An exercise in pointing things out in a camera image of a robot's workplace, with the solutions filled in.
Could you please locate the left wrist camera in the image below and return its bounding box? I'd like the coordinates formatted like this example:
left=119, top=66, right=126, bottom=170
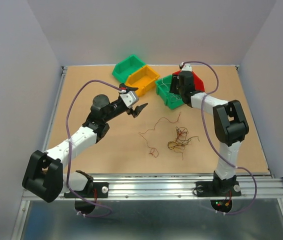
left=119, top=91, right=139, bottom=109

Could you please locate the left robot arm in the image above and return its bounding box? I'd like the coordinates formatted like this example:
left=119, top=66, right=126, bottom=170
left=22, top=83, right=146, bottom=203

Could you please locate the far green bin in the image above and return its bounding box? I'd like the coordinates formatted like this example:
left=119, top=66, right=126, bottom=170
left=112, top=54, right=146, bottom=83

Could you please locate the near green bin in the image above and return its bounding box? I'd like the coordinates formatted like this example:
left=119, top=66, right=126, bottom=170
left=155, top=74, right=184, bottom=110

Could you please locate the brown wire bundle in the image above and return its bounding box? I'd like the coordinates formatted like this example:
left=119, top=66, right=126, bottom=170
left=167, top=126, right=200, bottom=161

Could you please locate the green bin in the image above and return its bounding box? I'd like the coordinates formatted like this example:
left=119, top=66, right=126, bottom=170
left=155, top=74, right=184, bottom=110
left=112, top=54, right=146, bottom=83

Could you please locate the red wire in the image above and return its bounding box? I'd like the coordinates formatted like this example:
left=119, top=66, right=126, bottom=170
left=138, top=111, right=182, bottom=158

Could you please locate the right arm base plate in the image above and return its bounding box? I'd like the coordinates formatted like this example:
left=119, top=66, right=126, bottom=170
left=192, top=181, right=242, bottom=198

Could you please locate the red bin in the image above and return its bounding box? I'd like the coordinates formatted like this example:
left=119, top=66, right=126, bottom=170
left=173, top=70, right=205, bottom=96

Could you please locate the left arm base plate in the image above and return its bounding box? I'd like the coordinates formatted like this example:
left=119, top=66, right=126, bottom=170
left=74, top=182, right=109, bottom=199

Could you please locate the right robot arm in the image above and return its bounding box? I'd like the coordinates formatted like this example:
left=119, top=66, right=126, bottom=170
left=169, top=70, right=249, bottom=197

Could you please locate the yellow bin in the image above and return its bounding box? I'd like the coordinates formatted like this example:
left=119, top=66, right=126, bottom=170
left=125, top=65, right=160, bottom=97

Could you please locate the white wire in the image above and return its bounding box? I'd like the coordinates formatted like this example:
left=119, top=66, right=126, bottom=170
left=157, top=76, right=184, bottom=102

